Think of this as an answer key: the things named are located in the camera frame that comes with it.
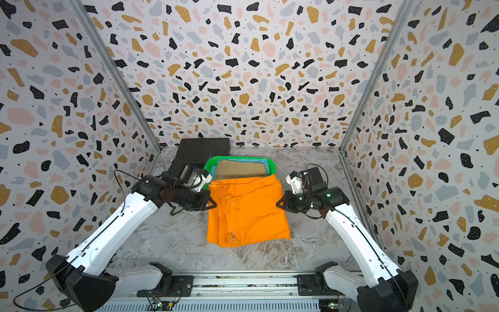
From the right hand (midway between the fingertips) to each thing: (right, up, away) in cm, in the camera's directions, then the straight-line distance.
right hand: (277, 206), depth 74 cm
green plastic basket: (-33, +18, +30) cm, 48 cm away
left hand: (-23, 0, -2) cm, 23 cm away
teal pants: (-9, +18, +29) cm, 36 cm away
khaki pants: (-24, +13, +26) cm, 38 cm away
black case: (-45, +25, +48) cm, 70 cm away
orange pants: (-12, -2, 0) cm, 12 cm away
